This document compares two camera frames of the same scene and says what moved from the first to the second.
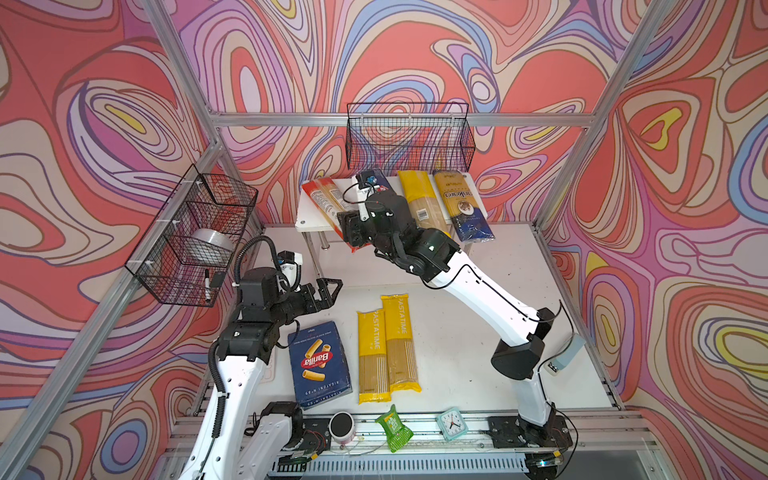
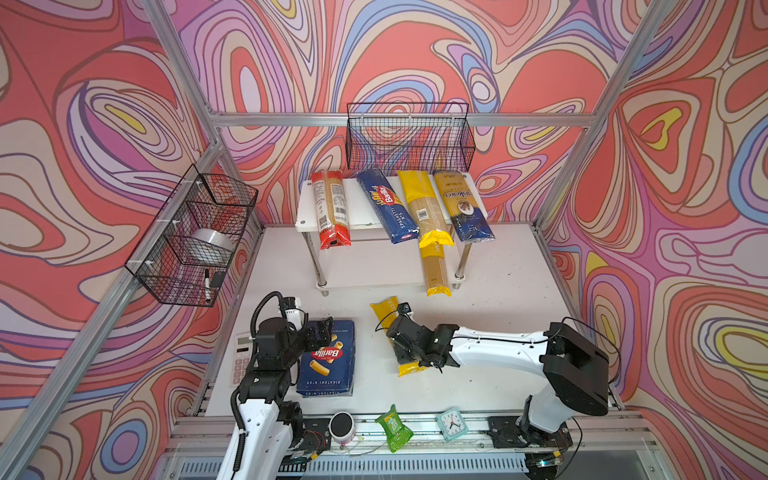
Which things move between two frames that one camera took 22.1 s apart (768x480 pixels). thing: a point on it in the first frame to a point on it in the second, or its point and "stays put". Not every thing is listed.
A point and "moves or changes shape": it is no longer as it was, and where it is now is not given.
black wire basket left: (187, 254) stays put
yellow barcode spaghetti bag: (423, 201) stays put
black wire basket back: (409, 137) stays put
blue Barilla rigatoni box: (320, 365) moves or changes shape
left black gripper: (304, 291) to (322, 336)
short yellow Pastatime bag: (373, 382) to (384, 310)
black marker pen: (207, 286) stays put
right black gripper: (352, 224) to (401, 355)
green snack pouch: (397, 433) stays put
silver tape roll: (211, 246) stays put
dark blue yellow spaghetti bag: (468, 220) stays put
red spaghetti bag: (329, 200) moves or changes shape
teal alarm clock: (452, 424) stays put
